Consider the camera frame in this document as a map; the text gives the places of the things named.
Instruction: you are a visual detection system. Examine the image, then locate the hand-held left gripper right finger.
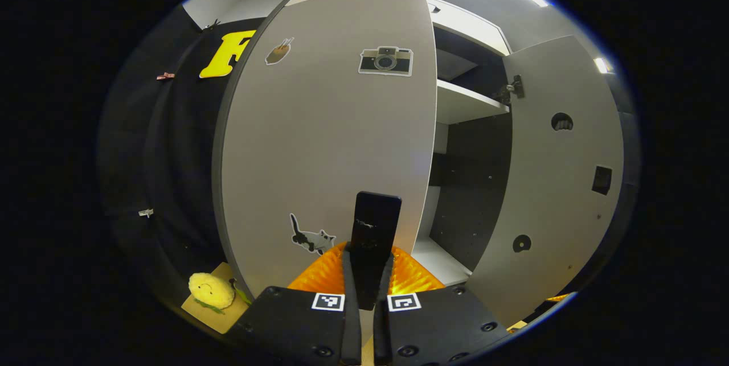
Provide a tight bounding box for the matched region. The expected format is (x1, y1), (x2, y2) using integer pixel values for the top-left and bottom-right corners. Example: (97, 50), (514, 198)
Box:
(373, 246), (510, 366)

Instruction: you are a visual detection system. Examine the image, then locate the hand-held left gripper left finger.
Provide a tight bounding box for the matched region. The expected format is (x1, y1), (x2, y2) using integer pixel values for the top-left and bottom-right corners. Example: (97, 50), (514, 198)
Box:
(228, 242), (363, 366)

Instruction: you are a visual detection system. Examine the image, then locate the grey shoe cabinet door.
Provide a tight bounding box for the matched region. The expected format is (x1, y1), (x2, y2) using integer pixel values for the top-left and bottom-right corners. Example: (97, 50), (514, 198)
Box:
(467, 35), (625, 327)
(212, 0), (438, 298)

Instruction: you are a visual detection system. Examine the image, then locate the black door handle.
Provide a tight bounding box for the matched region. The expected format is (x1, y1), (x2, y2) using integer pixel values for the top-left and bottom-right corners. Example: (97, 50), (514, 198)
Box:
(349, 191), (402, 311)

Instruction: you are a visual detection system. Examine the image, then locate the grey double-door shoe cabinet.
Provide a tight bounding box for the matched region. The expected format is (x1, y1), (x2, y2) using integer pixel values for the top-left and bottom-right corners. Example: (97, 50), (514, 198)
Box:
(212, 0), (627, 327)

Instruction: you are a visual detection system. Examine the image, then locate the white cabinet shelf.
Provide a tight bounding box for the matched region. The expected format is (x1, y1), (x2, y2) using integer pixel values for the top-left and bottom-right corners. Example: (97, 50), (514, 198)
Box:
(436, 79), (510, 125)
(411, 236), (473, 287)

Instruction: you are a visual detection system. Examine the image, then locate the metal door hinge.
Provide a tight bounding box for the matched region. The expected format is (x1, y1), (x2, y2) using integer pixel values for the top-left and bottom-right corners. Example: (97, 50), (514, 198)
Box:
(493, 75), (526, 106)

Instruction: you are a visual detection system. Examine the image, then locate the grey cabinet drawer front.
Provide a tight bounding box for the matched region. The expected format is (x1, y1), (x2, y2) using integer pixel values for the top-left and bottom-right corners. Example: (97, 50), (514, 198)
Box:
(424, 0), (511, 57)

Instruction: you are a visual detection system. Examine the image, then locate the yellow plush toy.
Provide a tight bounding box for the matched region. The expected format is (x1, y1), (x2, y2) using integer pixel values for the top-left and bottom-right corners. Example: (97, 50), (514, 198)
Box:
(188, 273), (251, 315)

